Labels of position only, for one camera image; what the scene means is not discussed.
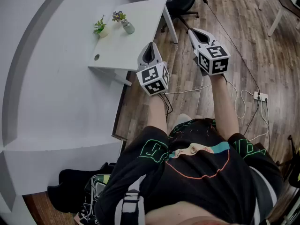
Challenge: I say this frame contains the person's face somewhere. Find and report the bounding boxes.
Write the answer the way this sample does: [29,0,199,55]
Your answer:
[144,200,237,225]

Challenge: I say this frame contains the fern in white pot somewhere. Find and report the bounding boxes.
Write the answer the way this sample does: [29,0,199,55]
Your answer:
[93,15,109,39]

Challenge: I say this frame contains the grey shoulder strap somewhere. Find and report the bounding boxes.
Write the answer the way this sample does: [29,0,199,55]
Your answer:
[247,166,278,225]

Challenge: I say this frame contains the person's black printed t-shirt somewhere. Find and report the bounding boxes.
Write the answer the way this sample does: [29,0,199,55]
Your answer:
[95,118,285,225]

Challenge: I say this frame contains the white cable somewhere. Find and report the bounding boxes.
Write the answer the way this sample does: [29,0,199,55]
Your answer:
[164,80,247,120]

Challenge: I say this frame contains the person's grey trousers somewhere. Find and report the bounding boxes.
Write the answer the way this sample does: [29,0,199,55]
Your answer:
[172,113,193,131]

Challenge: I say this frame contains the grey chest strap with buckle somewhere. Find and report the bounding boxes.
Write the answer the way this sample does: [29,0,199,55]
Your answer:
[114,174,146,225]

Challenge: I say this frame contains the purple flower plant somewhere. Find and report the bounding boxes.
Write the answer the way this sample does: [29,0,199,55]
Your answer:
[112,10,127,23]

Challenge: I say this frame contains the person's left forearm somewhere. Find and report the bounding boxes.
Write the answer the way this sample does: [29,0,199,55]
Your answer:
[148,93,168,135]

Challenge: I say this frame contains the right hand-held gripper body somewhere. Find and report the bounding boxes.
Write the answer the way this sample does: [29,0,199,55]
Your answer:
[193,39,231,77]

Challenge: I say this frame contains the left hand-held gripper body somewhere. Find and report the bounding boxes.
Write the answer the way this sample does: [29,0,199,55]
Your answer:
[136,60,170,96]

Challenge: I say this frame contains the person's right forearm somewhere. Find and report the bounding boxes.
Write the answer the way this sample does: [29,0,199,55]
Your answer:
[209,73,240,139]

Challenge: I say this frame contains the white power strip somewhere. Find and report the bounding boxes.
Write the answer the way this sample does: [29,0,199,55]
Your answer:
[253,91,269,102]

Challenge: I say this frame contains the white-legged desk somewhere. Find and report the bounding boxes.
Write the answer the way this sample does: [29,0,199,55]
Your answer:
[257,0,300,38]

